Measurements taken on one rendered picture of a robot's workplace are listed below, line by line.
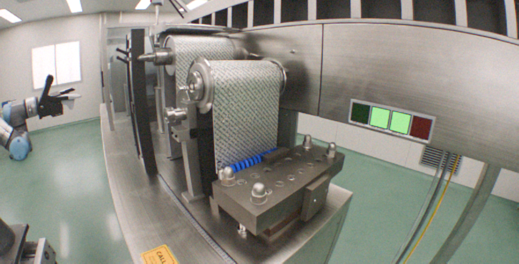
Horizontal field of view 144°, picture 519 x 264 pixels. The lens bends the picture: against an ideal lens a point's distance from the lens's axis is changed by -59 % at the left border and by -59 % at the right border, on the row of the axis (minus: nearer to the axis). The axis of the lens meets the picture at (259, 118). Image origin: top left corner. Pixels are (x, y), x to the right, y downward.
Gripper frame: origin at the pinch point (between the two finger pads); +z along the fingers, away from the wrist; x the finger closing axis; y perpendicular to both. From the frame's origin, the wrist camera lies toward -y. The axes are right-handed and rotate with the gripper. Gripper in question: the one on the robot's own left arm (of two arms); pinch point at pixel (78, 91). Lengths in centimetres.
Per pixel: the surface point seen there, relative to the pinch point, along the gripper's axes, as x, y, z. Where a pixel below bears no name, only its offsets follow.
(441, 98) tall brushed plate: 114, -19, 36
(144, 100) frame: 27.8, 1.4, 19.0
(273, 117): 69, 0, 39
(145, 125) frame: 28.9, 10.7, 18.3
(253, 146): 68, 8, 31
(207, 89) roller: 60, -9, 18
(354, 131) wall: 98, 74, 289
